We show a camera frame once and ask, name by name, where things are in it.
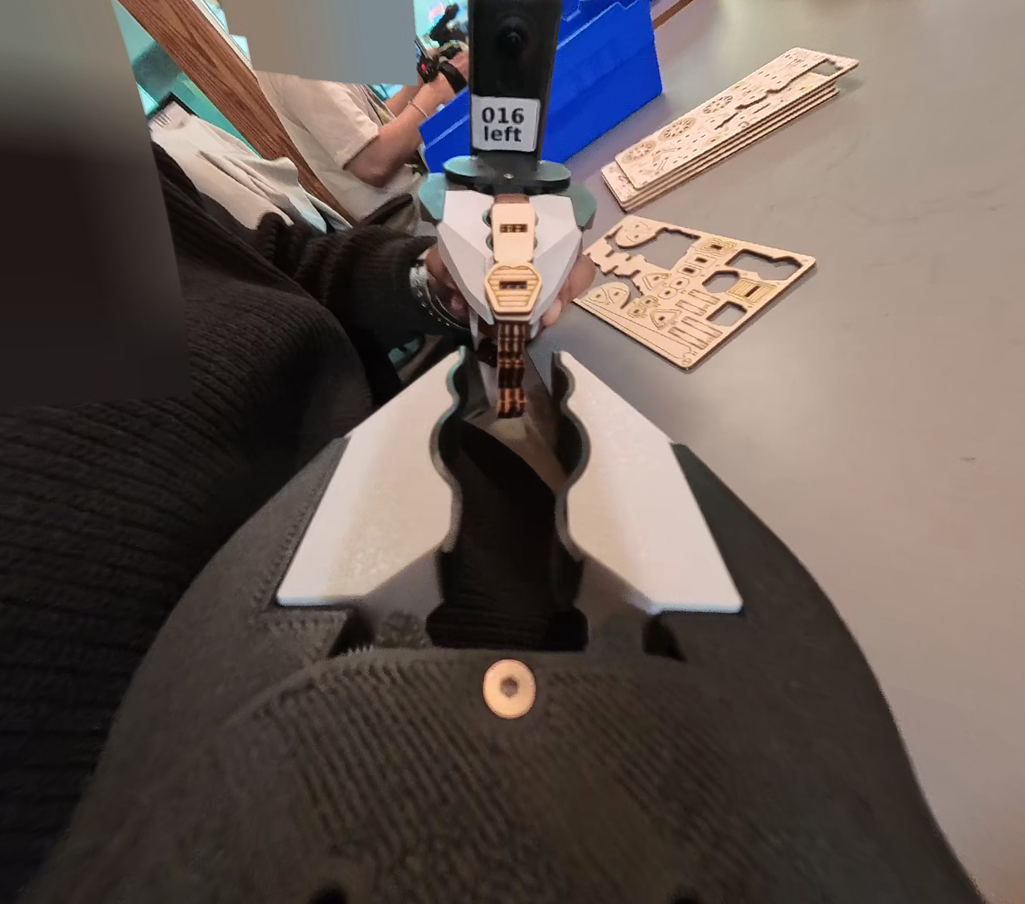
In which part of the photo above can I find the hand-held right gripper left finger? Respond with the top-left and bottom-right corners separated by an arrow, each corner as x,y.
276,350 -> 469,613

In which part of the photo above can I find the blue plastic bin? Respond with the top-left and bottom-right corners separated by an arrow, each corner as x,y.
419,0 -> 664,172

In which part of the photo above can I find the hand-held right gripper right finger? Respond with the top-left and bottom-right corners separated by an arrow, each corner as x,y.
551,350 -> 744,615

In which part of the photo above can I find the small wooden model assembly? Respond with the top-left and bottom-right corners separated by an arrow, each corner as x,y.
484,195 -> 549,418

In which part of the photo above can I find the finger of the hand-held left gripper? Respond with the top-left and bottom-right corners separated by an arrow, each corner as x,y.
436,190 -> 501,329
527,194 -> 583,319

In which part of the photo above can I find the stack of wooden puzzle sheets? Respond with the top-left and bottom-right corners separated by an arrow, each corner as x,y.
601,47 -> 860,212

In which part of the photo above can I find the wooden beam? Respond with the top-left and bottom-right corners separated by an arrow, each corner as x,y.
68,0 -> 353,225

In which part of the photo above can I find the white jacket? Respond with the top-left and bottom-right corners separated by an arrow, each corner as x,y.
152,112 -> 353,233

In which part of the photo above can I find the person's left hand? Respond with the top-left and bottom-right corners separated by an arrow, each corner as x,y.
424,249 -> 597,329

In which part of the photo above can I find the black hand-held device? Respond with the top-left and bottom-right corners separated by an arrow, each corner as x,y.
412,3 -> 469,89

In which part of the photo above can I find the punched wooden puzzle sheet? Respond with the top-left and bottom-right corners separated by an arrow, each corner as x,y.
575,216 -> 818,370

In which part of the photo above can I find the person's left forearm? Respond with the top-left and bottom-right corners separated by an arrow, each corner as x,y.
152,144 -> 437,393

